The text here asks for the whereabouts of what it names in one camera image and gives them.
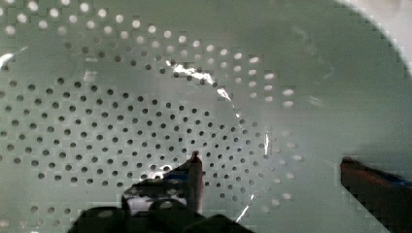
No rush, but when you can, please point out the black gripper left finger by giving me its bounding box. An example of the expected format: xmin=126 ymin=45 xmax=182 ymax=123
xmin=67 ymin=150 xmax=253 ymax=233

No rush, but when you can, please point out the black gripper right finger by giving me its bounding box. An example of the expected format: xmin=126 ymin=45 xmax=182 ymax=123
xmin=340 ymin=156 xmax=412 ymax=233

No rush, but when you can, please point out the green plastic strainer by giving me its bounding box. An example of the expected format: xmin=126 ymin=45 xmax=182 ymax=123
xmin=1 ymin=0 xmax=411 ymax=233

